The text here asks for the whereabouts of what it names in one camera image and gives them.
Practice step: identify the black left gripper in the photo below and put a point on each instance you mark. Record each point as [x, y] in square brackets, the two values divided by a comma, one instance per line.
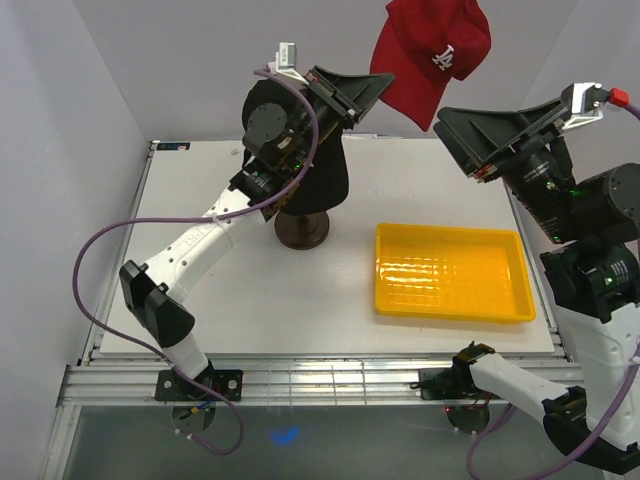
[347, 97]

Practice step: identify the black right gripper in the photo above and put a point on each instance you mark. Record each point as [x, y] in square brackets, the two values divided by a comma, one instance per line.
[472, 135]

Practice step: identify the black cap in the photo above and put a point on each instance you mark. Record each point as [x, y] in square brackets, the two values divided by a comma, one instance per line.
[326, 184]

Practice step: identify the red baseball cap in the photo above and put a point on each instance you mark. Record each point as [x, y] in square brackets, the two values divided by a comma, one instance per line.
[425, 44]

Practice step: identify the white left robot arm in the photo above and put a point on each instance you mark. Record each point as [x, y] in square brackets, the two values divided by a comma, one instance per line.
[293, 166]

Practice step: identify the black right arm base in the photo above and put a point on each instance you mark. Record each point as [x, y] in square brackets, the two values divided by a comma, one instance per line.
[440, 384]

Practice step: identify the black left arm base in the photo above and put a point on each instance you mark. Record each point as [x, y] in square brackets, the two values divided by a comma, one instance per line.
[170, 387]

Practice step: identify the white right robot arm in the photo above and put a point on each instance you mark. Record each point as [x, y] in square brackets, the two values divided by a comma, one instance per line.
[593, 275]

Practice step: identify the yellow plastic tray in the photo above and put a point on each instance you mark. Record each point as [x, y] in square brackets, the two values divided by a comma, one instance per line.
[452, 273]

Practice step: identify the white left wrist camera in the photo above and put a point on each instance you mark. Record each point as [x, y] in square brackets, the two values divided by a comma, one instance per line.
[284, 64]

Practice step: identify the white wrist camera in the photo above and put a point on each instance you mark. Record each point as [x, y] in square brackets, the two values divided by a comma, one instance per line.
[284, 64]
[584, 103]

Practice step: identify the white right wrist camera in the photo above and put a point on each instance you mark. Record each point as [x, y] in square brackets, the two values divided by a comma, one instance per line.
[584, 103]

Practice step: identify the aluminium front rail frame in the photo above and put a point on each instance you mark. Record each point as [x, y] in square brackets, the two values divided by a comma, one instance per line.
[311, 335]

